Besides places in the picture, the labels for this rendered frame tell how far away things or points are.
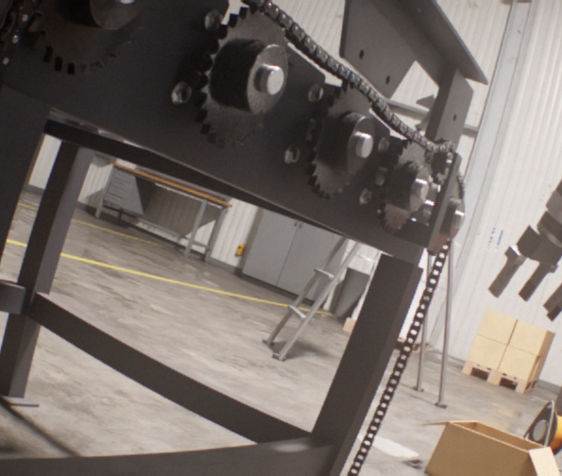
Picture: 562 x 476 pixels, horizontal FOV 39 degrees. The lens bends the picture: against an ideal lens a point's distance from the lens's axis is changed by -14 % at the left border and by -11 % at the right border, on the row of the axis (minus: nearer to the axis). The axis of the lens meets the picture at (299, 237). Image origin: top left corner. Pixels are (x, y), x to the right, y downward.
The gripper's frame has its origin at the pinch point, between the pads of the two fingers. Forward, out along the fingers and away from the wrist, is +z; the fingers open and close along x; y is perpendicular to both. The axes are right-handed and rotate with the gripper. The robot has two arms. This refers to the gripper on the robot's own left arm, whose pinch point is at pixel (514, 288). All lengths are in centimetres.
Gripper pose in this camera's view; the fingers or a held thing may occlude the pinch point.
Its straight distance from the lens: 168.7
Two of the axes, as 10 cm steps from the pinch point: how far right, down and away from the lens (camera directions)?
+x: -6.9, -1.3, -7.2
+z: -5.2, 7.8, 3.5
